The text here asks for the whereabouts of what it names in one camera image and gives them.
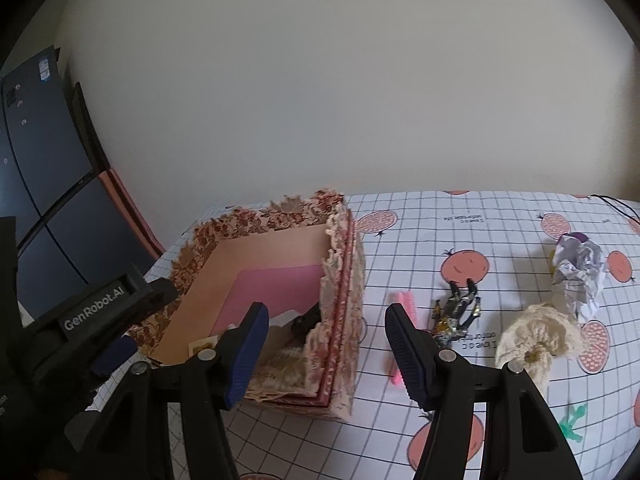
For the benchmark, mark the green plastic clip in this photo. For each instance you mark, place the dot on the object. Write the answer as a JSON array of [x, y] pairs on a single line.
[[570, 425]]

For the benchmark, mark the pink hair roller clip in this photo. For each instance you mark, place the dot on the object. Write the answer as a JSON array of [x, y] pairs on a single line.
[[404, 300]]

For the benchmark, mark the silver foil wrapper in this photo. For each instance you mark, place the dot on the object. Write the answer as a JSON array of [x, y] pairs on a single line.
[[577, 280]]

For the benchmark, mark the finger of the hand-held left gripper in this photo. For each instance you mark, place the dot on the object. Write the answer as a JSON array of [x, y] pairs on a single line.
[[112, 357]]

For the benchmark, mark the cream scrunchie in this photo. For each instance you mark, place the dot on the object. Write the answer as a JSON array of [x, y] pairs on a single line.
[[530, 335]]

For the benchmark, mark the black patterned claw clip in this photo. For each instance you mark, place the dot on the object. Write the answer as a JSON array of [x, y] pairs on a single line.
[[457, 317]]

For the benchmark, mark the floral cardboard gift box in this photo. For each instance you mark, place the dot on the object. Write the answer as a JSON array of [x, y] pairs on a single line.
[[280, 255]]

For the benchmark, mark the dark cabinet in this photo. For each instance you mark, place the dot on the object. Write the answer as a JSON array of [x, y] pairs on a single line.
[[40, 160]]

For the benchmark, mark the pink board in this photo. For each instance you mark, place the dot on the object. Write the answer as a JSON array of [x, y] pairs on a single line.
[[130, 210]]

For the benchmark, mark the checked fruit-print tablecloth desktop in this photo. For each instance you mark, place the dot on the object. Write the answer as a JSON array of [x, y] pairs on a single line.
[[510, 270]]

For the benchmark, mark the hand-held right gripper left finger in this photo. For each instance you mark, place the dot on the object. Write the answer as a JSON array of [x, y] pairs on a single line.
[[247, 355]]

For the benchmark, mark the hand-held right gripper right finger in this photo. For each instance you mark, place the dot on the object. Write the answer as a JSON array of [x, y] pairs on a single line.
[[407, 355]]

